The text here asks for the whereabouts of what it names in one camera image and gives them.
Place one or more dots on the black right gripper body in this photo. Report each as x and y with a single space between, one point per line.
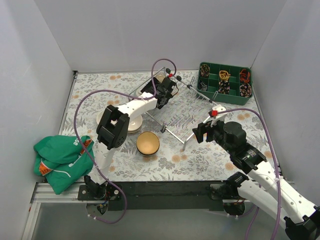
205 131

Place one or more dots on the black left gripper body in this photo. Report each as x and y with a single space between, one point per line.
163 90

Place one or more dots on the olive beige plain bowl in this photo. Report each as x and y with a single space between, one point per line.
160 77

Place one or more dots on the beige bowl white flower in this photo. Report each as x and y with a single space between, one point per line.
135 123

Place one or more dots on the beige floral bowl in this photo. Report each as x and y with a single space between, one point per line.
133 131

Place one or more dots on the beige bowl bird motif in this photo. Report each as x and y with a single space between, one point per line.
148 143

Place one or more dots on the pale green ribbed bowl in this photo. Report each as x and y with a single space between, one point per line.
138 93

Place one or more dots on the red ceramic bowl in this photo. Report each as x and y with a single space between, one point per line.
99 117

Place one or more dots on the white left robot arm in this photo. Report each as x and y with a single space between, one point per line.
113 127

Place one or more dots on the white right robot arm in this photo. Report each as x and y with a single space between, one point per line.
257 182

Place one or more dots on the silver metal dish rack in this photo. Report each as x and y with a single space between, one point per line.
185 110

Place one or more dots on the grey folded socks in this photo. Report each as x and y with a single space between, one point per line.
203 86

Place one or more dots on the dark yellow patterned rolled tie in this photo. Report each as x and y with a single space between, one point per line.
204 70

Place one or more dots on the black white floral rolled tie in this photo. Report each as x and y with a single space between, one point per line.
223 87

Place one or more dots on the green divided plastic box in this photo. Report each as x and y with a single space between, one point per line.
212 81

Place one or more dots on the black pink floral rolled tie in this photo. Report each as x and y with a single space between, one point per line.
245 90

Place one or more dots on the orange navy striped rolled tie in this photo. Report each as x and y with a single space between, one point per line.
245 76

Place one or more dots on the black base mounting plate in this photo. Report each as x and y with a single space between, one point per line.
165 195

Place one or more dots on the green folded garment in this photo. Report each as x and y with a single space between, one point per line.
62 160

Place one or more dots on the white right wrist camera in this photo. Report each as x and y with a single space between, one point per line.
217 114

